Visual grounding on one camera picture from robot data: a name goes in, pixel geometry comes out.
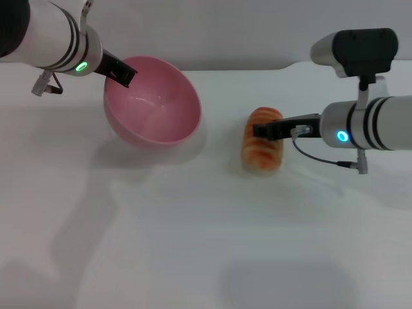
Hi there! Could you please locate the grey left arm cable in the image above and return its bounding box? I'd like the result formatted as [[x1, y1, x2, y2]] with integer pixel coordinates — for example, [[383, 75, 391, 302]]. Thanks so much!
[[31, 70, 64, 97]]

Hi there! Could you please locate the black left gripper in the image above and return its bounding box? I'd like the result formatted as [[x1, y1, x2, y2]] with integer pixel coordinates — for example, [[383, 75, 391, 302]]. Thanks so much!
[[95, 50, 139, 89]]

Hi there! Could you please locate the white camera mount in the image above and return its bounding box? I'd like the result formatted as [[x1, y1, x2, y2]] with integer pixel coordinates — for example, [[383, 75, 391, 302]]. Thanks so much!
[[79, 0, 95, 35], [355, 75, 389, 109]]

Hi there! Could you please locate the pink plastic bowl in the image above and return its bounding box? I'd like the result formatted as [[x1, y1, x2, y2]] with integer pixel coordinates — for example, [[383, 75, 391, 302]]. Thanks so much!
[[102, 55, 203, 150]]

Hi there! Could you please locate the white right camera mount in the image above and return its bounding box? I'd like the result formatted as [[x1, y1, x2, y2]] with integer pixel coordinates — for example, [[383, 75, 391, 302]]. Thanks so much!
[[355, 75, 389, 109]]

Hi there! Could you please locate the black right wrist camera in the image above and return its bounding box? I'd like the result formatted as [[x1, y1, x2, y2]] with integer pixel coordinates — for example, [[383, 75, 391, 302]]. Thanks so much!
[[309, 27, 399, 79]]

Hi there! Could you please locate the ridged golden bread loaf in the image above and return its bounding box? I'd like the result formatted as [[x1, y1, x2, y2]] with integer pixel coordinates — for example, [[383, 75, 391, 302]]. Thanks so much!
[[241, 106, 285, 175]]

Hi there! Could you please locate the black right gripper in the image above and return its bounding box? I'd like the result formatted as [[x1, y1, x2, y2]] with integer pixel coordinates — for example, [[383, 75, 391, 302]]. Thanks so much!
[[252, 113, 323, 142]]

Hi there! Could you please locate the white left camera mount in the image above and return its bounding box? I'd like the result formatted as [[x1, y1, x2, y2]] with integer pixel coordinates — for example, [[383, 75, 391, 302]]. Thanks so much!
[[79, 0, 95, 35]]

